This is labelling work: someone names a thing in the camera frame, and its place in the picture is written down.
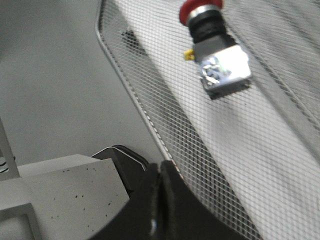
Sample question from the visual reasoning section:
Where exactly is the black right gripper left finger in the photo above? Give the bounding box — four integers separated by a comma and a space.
91, 163, 159, 240

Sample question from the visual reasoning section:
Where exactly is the red emergency stop button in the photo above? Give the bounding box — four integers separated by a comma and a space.
179, 0, 252, 100

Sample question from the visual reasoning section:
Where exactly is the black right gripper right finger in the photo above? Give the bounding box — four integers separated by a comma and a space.
156, 160, 247, 240

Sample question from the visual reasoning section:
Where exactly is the grey table frame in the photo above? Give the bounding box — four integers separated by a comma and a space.
0, 114, 151, 240

